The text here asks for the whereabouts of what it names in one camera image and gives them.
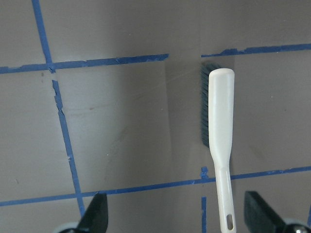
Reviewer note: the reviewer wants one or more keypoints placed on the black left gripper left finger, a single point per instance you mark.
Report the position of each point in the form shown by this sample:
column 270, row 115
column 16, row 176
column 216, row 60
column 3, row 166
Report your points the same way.
column 95, row 219

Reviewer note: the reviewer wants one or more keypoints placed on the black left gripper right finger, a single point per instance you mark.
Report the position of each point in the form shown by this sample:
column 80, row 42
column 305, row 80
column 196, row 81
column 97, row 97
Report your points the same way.
column 259, row 216

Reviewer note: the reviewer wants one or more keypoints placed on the white brush with black bristles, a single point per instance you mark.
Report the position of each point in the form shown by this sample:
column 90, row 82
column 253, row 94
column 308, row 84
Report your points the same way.
column 217, row 104

